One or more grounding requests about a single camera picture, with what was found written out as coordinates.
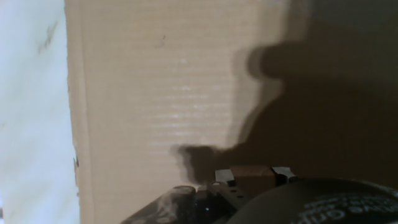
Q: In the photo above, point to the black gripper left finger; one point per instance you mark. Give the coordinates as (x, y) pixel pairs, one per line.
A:
(224, 178)

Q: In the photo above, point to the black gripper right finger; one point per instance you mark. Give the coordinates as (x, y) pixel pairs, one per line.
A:
(283, 175)

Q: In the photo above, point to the small wooden cube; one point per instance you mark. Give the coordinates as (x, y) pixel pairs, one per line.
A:
(253, 180)

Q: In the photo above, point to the brown cardboard sheet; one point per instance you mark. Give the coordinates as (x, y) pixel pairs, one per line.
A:
(140, 93)

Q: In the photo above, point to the white marble pattern mat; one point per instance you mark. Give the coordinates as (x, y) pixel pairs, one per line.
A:
(31, 93)

